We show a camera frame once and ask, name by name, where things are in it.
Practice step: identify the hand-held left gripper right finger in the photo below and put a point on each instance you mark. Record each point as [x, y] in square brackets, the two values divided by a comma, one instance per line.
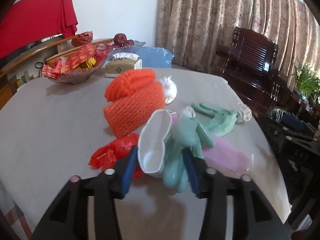
[191, 172]

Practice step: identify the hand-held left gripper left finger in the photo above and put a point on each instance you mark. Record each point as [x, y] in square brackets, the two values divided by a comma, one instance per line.
[128, 172]

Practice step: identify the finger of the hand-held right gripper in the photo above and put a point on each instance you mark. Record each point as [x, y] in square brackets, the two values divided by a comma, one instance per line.
[300, 137]
[293, 122]

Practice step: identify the red plastic bag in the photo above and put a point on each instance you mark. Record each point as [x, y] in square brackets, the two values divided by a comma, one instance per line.
[112, 150]

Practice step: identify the green rubber glove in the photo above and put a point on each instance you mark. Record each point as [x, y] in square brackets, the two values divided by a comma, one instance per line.
[222, 122]
[185, 135]

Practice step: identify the white squeeze tube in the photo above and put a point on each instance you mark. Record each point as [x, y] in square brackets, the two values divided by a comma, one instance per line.
[155, 140]

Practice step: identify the orange foam net sleeve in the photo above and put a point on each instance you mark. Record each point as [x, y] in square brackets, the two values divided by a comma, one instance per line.
[132, 100]

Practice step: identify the green flowering plant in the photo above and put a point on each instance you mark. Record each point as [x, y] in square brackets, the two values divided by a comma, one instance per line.
[306, 80]

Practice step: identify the dark wooden armchair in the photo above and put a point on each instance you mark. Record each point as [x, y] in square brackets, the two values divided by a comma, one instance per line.
[252, 62]

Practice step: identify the beige tissue box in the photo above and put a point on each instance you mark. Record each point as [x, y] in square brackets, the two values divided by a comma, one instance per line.
[120, 67]

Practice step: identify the blue floral cloth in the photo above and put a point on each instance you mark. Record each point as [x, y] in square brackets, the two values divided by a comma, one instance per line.
[155, 57]

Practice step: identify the pile of red snack packets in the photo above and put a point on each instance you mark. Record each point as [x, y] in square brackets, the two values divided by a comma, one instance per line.
[77, 60]

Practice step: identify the beige patterned curtain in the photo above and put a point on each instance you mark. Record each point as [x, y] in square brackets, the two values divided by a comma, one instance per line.
[225, 10]

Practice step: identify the dark red fruit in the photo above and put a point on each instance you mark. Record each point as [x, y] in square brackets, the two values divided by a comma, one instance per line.
[122, 40]

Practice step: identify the red cloth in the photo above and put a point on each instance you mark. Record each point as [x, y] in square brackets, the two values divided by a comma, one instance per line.
[35, 20]

